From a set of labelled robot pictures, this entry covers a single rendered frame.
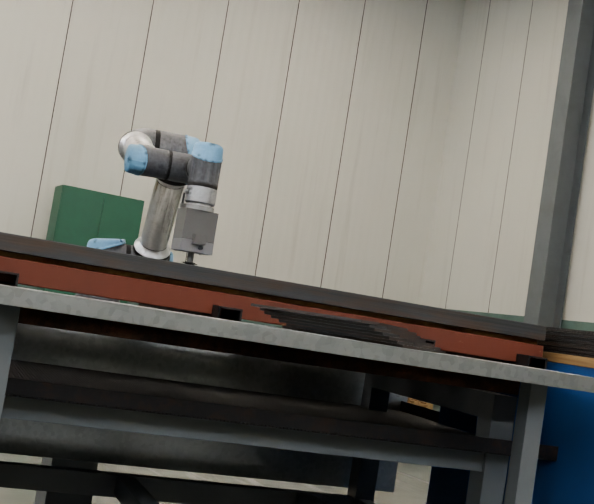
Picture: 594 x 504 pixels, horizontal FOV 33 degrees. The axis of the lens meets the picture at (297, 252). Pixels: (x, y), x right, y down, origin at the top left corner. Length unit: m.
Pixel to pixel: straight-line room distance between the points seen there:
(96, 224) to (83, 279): 10.00
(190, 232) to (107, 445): 0.74
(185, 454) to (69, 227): 9.15
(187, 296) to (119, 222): 10.04
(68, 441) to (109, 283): 0.90
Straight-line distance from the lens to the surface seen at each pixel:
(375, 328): 1.87
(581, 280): 11.89
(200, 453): 2.90
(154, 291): 2.02
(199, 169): 2.40
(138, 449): 2.86
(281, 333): 1.76
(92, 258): 2.00
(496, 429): 2.35
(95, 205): 12.00
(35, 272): 1.99
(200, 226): 2.40
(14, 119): 12.55
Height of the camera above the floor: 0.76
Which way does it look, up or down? 4 degrees up
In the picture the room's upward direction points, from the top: 9 degrees clockwise
